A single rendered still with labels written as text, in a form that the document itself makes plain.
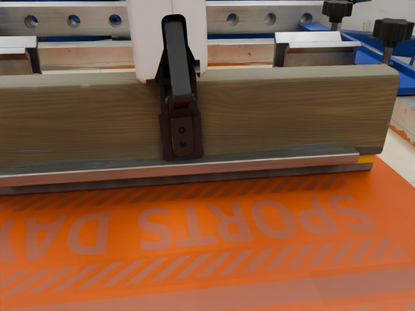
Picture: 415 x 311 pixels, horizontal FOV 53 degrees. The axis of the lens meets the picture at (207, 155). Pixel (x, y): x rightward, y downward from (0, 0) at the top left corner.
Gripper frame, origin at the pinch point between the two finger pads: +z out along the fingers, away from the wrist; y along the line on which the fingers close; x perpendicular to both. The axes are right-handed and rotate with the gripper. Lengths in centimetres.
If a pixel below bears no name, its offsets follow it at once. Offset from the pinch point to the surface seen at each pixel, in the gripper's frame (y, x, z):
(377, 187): 3.1, 16.7, 6.8
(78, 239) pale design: 6.7, -8.4, 4.8
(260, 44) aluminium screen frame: -35.9, 16.8, 3.8
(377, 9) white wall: -315, 198, 60
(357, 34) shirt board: -72, 53, 14
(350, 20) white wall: -360, 197, 77
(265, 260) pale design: 10.7, 4.4, 5.8
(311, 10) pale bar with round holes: -43, 28, 0
